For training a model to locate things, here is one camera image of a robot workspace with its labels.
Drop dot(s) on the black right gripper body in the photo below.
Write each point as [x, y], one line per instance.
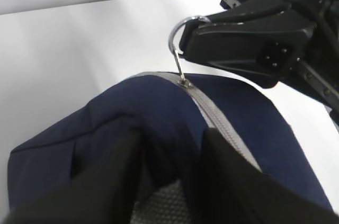
[317, 71]

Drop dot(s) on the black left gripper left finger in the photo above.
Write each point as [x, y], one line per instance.
[104, 193]

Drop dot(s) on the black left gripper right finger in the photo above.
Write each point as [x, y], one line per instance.
[234, 191]

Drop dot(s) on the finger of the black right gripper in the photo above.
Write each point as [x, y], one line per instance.
[252, 10]
[264, 51]

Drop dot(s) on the navy blue lunch bag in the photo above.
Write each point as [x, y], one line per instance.
[172, 116]

